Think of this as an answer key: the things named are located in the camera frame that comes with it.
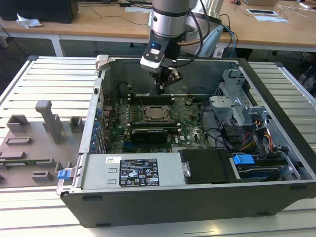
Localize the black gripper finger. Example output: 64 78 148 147
162 67 184 87
150 71 165 96

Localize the silver square CPU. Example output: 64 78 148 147
148 108 165 119

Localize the metal socket cover frame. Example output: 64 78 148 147
143 106 173 123

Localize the black RAM slot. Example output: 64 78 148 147
128 125 179 131
128 122 179 127
128 99 174 105
128 94 174 101

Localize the blue expansion slot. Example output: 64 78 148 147
122 141 135 153

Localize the white paper sheet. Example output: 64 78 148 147
124 6 152 13

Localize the black graphics card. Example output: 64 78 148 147
130 128 168 144

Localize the silver metal drive cage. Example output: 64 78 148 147
208 69 272 139

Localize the green motherboard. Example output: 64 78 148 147
102 95 223 154

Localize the wooden desk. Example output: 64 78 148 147
0 0 316 57

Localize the white framed tablet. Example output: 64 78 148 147
246 8 279 16

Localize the brown cardboard box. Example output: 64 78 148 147
243 0 279 7

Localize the pale blue paper sheet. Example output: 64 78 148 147
255 15 289 23

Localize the silver power supply unit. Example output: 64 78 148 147
81 153 186 190

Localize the blue disk carrier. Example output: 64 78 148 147
232 153 272 182

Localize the black open PC case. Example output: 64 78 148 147
56 55 316 229

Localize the grey parts rack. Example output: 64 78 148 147
0 100 86 190

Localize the black computer box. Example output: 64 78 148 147
0 0 79 24

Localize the crumpled white paper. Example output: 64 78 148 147
16 12 42 28

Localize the green RAM stick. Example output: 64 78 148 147
0 159 51 169

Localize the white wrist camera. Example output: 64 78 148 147
140 41 165 73

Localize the grey case release handle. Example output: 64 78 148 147
95 54 111 72

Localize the blue cable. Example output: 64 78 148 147
222 24 239 51

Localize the black internal cable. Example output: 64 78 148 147
201 101 235 151

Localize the red yellow wire bundle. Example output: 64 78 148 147
243 118 275 153

